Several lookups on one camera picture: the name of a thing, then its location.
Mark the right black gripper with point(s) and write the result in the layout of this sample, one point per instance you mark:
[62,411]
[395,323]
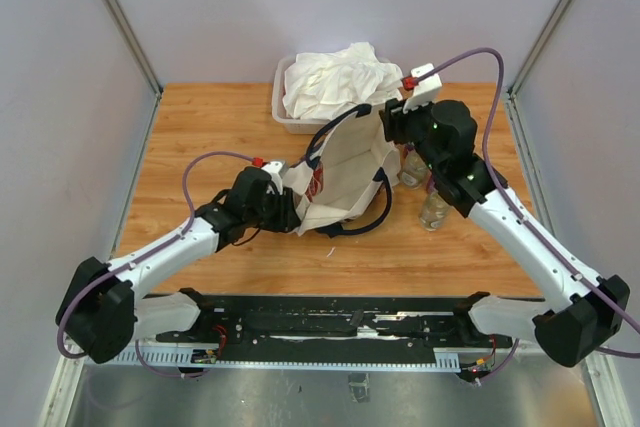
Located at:
[393,121]

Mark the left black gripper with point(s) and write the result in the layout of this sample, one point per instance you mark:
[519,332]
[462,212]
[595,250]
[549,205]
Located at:
[287,218]

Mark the beige canvas tote bag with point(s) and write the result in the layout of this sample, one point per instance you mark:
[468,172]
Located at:
[358,162]

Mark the chang soda water bottle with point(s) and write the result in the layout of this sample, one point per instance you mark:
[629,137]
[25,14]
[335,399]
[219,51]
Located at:
[433,211]

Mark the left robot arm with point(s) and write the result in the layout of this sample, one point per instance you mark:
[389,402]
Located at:
[107,304]

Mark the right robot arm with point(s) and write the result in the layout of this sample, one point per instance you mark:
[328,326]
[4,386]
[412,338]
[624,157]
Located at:
[580,309]

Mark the red coke can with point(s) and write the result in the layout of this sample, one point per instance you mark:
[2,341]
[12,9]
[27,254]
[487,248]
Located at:
[316,183]

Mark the white plastic basket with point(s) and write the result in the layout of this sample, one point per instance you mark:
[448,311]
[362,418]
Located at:
[279,113]

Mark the white crumpled cloth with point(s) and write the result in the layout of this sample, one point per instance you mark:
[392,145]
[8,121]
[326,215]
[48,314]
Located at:
[321,86]

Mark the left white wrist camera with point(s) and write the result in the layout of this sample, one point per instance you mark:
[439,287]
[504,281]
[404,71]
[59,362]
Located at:
[275,168]

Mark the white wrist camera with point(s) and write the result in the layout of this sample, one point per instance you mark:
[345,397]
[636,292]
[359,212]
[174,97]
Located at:
[422,85]
[275,168]

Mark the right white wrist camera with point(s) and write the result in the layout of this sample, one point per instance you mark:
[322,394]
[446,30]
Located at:
[422,85]

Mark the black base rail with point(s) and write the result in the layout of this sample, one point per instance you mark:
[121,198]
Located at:
[420,334]

